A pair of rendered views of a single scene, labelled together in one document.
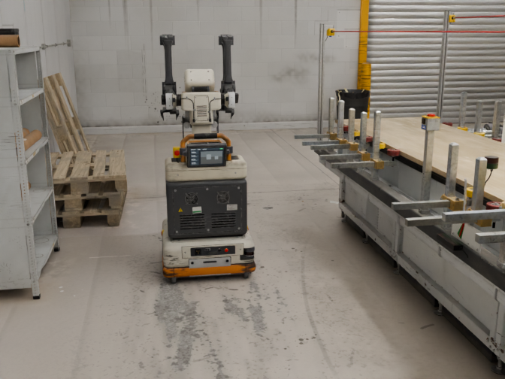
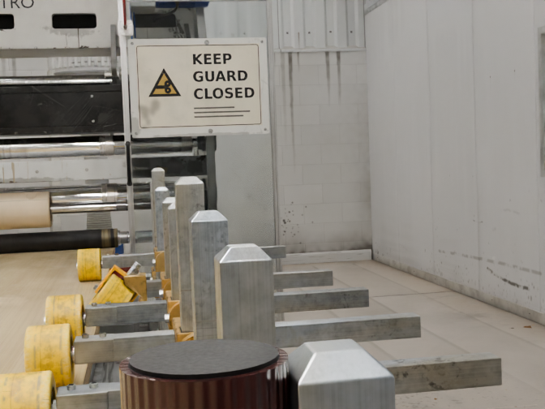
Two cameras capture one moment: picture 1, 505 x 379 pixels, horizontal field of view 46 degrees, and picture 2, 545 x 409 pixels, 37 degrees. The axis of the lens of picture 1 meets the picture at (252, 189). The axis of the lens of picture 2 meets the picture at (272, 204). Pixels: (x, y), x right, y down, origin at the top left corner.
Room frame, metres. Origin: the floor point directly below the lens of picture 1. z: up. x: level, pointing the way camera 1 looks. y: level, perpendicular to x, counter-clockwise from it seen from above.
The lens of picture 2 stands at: (2.84, -1.02, 1.18)
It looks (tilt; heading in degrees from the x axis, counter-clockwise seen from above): 3 degrees down; 180
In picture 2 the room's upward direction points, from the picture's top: 2 degrees counter-clockwise
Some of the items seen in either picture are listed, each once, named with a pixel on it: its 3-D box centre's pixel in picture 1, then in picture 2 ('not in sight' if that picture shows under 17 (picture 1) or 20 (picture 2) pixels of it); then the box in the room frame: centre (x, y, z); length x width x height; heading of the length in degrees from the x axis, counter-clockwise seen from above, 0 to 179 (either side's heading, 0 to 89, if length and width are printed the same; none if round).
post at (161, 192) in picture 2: not in sight; (165, 283); (0.82, -1.29, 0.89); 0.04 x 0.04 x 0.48; 9
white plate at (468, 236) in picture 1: (465, 233); not in sight; (2.57, -0.97, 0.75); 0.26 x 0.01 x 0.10; 9
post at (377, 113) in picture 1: (376, 147); not in sight; (3.78, -0.80, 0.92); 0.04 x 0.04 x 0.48; 9
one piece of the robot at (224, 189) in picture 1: (205, 189); not in sight; (3.96, 0.32, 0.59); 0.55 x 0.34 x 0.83; 99
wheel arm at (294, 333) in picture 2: not in sight; (238, 336); (1.76, -1.07, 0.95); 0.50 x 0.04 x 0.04; 99
